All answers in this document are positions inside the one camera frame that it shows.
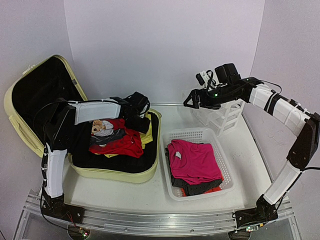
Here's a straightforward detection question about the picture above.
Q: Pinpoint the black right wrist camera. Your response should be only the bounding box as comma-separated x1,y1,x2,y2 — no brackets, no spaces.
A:
214,63,241,85

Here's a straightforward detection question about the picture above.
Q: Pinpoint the pale green hard-shell suitcase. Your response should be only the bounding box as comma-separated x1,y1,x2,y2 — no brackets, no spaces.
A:
3,55,161,184

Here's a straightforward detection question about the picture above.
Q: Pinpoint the orange garment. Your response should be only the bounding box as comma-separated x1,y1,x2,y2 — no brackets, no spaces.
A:
180,186,222,197

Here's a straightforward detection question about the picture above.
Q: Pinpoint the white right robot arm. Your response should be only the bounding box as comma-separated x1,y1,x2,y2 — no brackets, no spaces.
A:
183,74,320,222

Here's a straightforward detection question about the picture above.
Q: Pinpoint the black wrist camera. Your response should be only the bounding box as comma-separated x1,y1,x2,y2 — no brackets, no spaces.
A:
214,63,241,85
124,91,150,112

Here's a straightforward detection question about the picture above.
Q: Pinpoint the black garment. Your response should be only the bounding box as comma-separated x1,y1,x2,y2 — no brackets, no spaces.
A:
165,146,224,196

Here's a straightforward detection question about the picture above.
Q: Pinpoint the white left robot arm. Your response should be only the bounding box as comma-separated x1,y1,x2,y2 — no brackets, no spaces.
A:
34,92,161,219

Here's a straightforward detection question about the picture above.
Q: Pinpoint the white perforated plastic basket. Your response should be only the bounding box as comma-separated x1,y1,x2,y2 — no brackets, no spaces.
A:
161,127,235,201

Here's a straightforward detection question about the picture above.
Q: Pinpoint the white plastic drawer organizer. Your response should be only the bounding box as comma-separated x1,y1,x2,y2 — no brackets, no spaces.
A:
191,99,245,136

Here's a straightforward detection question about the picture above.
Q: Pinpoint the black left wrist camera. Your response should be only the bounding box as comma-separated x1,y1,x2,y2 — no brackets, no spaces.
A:
124,91,150,112

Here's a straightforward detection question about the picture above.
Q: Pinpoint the white printed garment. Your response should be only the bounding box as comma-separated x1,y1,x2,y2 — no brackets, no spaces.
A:
90,119,126,147

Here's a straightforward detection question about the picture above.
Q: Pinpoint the red folded garment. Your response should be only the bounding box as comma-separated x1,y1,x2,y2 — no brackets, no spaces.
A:
89,118,144,158

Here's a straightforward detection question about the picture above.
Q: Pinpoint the magenta garment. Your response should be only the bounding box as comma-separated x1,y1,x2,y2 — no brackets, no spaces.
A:
167,139,222,185

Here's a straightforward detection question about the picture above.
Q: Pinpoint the yellow folded garment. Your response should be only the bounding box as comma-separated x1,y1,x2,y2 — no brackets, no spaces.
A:
104,112,153,158

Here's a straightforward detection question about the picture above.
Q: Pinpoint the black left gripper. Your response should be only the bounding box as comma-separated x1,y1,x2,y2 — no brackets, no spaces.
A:
124,113,151,134

